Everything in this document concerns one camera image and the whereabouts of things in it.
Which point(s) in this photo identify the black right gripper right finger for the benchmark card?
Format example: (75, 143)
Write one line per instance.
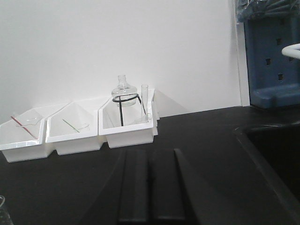
(178, 196)

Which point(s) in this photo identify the white faucet pipe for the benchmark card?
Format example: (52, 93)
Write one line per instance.
(292, 51)

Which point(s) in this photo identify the left white storage bin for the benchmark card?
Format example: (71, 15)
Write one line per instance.
(17, 145)

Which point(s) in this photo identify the middle white storage bin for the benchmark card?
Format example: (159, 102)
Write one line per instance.
(83, 115)

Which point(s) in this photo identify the white storage bin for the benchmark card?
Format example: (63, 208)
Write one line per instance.
(136, 129)
(17, 145)
(83, 115)

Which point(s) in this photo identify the right white storage bin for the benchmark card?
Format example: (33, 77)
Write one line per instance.
(136, 129)

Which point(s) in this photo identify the black wire tripod stand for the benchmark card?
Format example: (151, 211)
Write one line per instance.
(121, 110)

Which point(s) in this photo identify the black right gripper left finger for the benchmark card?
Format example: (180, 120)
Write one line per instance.
(134, 193)

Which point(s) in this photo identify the clear glass test tube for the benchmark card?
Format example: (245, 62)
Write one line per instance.
(144, 99)

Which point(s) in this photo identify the small glass beaker left bin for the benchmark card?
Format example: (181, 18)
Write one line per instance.
(28, 122)

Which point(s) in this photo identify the clear plastic bag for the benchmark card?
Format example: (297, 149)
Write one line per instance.
(259, 9)

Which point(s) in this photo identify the clear glass beaker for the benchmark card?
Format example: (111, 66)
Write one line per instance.
(5, 218)

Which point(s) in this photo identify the black lab sink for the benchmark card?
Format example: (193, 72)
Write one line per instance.
(275, 149)

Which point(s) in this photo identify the blue pegboard drying rack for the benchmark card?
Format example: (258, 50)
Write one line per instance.
(274, 79)

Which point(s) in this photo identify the round glass flask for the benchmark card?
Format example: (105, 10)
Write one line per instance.
(124, 90)

